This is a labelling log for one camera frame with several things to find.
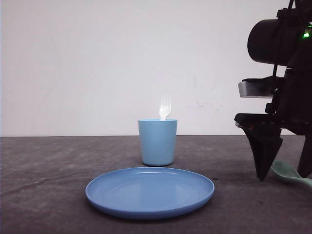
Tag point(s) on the blue plastic plate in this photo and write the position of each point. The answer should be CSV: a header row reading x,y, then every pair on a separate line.
x,y
149,193

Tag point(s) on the white plastic fork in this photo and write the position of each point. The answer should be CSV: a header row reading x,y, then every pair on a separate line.
x,y
165,107

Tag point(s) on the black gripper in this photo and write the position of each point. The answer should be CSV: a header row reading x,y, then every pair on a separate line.
x,y
291,109

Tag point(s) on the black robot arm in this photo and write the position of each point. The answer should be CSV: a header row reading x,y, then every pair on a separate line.
x,y
283,41

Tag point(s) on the light blue plastic cup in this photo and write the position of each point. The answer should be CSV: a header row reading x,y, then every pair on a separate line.
x,y
157,141

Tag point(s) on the mint green plastic spoon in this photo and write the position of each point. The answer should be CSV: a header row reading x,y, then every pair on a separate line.
x,y
289,174

